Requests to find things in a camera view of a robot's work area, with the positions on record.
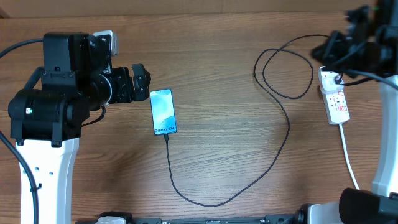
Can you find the blue Galaxy smartphone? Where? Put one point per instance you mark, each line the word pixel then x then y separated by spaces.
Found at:
pixel 163 112

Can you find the white power strip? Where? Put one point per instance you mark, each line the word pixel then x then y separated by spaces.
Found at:
pixel 335 105

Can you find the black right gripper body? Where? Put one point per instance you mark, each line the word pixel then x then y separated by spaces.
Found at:
pixel 339 56

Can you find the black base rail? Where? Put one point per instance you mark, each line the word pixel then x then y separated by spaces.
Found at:
pixel 123 217

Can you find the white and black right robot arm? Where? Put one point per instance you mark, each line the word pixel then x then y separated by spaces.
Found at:
pixel 376 203

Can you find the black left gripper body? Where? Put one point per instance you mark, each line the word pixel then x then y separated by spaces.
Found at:
pixel 120 88

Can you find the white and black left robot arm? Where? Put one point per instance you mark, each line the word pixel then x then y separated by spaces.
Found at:
pixel 49 113

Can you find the white charger plug adapter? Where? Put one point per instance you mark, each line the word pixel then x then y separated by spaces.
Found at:
pixel 330 82

